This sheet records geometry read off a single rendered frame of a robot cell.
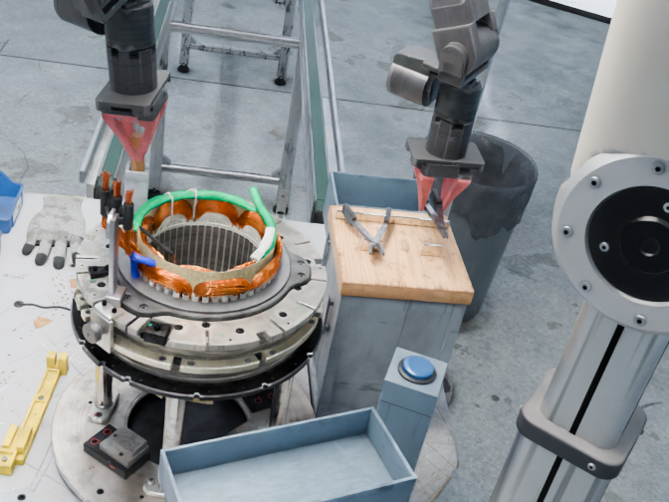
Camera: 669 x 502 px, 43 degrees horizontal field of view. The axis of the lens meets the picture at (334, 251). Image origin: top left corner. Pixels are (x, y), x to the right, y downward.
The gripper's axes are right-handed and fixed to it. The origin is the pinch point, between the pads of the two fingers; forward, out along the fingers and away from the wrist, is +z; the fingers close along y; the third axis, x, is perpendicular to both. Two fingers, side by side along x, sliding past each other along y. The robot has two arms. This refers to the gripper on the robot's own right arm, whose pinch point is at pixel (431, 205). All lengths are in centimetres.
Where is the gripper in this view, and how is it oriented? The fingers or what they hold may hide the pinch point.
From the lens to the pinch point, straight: 125.8
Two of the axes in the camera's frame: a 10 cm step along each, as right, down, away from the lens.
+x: 1.0, 5.7, -8.1
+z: -1.5, 8.2, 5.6
